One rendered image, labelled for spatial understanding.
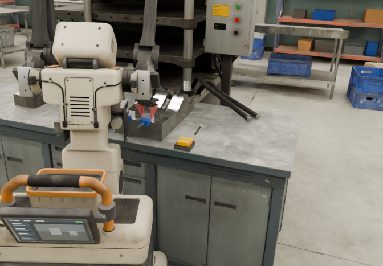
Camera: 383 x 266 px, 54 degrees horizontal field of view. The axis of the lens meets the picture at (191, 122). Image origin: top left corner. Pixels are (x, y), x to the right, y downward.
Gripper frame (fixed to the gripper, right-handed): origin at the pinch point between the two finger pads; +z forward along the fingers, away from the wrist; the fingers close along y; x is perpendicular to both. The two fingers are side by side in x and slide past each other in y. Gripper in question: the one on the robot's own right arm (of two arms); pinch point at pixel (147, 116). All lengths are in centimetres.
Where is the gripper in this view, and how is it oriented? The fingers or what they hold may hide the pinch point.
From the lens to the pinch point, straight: 182.9
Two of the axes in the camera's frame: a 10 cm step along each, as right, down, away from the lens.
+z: -0.3, 9.3, 3.7
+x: -3.2, 3.4, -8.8
